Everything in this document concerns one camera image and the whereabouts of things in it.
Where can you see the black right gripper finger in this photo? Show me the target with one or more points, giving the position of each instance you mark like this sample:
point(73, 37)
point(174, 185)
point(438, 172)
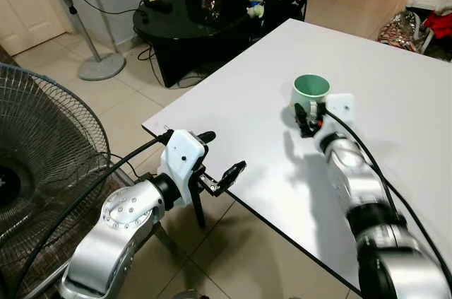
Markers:
point(299, 115)
point(317, 108)

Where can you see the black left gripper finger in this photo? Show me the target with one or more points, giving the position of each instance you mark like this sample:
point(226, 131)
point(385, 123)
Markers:
point(207, 136)
point(233, 175)

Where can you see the white mug green inside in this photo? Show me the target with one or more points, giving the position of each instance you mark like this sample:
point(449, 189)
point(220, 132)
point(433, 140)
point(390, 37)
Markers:
point(311, 88)

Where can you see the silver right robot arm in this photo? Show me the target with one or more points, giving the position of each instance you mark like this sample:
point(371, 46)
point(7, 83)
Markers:
point(374, 207)

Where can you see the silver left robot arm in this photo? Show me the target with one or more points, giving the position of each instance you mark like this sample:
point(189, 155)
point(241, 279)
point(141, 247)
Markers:
point(116, 225)

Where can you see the black table leg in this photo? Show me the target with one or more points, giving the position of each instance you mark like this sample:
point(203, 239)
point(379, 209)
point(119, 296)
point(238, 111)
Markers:
point(198, 210)

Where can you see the black round glossy table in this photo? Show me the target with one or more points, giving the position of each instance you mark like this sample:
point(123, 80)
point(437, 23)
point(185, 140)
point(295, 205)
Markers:
point(183, 30)

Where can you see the small white yellow toy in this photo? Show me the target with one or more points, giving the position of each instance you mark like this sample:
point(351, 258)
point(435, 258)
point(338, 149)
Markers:
point(256, 10)

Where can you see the patterned fabric bag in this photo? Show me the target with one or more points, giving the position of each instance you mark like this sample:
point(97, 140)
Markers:
point(401, 30)

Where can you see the small black device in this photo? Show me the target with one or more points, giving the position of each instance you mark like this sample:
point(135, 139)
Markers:
point(159, 6)

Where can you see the red cloth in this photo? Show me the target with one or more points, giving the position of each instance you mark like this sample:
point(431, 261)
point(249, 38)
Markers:
point(439, 25)

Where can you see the large metal grille floor fan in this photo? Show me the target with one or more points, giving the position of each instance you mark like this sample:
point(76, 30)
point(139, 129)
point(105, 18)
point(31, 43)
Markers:
point(49, 143)

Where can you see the cream panelled door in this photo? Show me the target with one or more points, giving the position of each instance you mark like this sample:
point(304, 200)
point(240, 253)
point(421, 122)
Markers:
point(25, 2)

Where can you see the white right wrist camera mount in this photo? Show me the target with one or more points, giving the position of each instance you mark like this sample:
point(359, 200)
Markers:
point(340, 107)

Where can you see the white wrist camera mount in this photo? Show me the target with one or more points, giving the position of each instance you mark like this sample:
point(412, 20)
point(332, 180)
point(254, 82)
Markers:
point(180, 154)
point(340, 107)

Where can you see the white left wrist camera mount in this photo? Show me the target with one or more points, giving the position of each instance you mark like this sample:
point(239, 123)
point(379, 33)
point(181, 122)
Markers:
point(180, 154)

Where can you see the grey pedestal fan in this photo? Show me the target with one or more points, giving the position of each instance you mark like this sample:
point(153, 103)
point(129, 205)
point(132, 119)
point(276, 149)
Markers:
point(99, 66)

